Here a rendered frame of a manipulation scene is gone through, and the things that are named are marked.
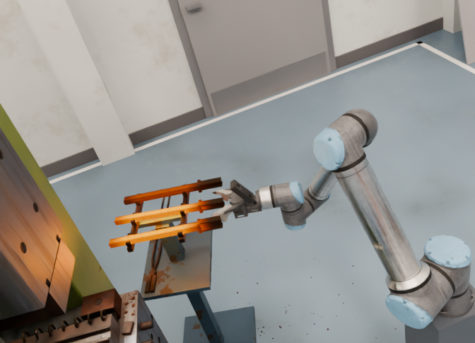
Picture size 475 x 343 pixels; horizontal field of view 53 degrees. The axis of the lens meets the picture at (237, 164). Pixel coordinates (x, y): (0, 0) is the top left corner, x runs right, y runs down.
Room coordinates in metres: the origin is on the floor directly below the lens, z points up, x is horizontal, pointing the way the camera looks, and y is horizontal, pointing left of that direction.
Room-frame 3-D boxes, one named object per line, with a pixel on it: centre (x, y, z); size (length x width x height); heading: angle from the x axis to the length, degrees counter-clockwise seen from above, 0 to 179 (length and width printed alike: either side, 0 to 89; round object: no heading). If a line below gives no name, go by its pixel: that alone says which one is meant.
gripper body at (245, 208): (1.45, 0.01, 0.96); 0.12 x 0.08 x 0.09; 80
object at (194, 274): (1.52, 0.37, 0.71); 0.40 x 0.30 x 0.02; 171
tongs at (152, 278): (1.65, 0.45, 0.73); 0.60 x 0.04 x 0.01; 170
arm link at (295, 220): (1.43, -0.17, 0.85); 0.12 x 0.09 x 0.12; 122
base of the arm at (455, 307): (1.03, -0.61, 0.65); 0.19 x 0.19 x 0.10
